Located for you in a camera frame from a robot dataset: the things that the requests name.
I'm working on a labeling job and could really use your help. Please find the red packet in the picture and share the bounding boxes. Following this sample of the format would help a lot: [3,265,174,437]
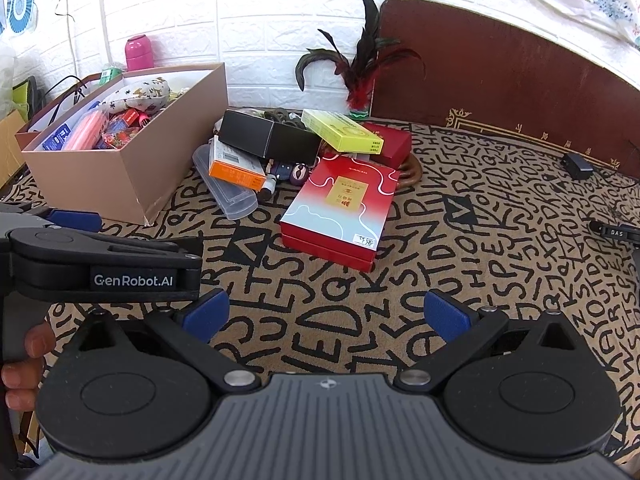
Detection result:
[279,152,401,272]

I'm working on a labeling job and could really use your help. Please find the orange white box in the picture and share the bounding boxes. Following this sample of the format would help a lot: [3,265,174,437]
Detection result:
[208,136,267,192]

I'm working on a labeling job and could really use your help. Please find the brown cardboard carton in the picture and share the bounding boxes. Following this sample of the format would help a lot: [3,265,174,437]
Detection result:
[0,109,29,187]

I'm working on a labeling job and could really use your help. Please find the red and black feathers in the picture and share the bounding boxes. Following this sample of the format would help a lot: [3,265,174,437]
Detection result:
[295,0,426,112]

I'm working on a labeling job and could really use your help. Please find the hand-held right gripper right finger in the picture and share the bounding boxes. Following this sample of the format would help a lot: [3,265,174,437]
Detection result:
[397,289,583,393]

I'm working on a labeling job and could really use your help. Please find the yellow-green bag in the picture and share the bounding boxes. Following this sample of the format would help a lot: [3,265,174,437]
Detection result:
[9,77,40,117]

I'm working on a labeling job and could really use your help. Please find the white wall cable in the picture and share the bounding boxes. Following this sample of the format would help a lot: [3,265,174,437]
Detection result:
[52,0,82,78]

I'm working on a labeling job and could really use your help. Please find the brown wooden ring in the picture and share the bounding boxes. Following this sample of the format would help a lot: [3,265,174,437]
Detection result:
[397,152,424,191]

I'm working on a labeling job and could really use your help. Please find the black power adapter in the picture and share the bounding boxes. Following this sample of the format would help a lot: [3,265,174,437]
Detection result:
[560,152,594,181]

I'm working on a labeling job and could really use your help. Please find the small blue box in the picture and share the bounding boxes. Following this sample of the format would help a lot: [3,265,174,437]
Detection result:
[42,122,74,152]

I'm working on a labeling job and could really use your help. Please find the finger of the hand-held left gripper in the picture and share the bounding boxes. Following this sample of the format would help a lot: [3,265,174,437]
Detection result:
[30,205,103,234]

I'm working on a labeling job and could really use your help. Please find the pink plastic packet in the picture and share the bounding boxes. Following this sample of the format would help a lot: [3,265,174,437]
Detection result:
[62,110,109,152]

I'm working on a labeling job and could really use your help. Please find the white floral cloth pouch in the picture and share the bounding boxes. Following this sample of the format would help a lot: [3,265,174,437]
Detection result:
[97,76,173,113]

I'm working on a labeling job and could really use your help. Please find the dark red box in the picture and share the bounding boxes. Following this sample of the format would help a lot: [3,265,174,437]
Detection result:
[361,121,412,171]

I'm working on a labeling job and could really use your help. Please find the letter printed blanket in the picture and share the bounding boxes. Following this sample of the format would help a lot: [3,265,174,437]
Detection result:
[0,110,640,461]

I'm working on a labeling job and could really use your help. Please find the black cardboard box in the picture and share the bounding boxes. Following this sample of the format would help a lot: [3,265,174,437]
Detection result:
[220,109,322,167]

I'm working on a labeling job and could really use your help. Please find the colourful candy packet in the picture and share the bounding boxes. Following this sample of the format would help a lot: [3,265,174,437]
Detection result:
[97,109,146,150]

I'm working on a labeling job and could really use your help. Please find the tan cardboard box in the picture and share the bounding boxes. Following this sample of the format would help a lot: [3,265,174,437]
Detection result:
[15,62,230,226]

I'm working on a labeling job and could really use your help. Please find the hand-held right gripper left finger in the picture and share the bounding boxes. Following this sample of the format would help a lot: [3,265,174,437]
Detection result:
[67,287,263,393]

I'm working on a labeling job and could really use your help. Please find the black device with white print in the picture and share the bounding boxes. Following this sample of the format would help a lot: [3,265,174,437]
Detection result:
[589,220,640,247]

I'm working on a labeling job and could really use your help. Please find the person's left hand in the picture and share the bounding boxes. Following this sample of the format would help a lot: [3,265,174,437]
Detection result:
[0,321,57,413]

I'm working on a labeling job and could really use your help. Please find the blue white wall decoration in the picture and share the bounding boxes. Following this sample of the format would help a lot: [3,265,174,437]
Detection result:
[0,0,40,36]

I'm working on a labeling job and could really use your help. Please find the dark purple small item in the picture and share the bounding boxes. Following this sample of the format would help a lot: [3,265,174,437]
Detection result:
[287,162,314,186]

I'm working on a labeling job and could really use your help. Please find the yellow-green flat box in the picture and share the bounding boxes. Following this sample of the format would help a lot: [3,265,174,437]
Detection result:
[301,108,385,155]

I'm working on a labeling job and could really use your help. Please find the grey hair claw clip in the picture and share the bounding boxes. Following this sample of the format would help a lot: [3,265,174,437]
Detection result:
[260,107,307,128]

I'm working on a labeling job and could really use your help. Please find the clear plastic case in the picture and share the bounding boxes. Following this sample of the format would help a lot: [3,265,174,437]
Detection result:
[192,144,259,221]

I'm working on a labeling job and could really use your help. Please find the tan box lid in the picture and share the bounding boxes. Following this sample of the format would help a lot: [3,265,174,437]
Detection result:
[27,71,126,133]

